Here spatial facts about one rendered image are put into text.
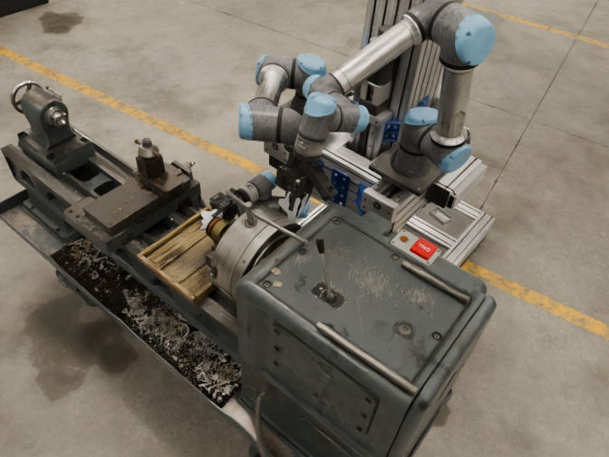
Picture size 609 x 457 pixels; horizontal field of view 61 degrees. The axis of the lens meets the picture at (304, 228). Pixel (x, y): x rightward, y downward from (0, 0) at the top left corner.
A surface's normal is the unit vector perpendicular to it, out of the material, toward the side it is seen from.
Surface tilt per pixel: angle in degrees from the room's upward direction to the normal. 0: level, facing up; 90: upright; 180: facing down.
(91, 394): 0
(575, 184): 0
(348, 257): 0
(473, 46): 83
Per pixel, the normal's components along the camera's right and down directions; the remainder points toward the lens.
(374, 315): 0.06, -0.69
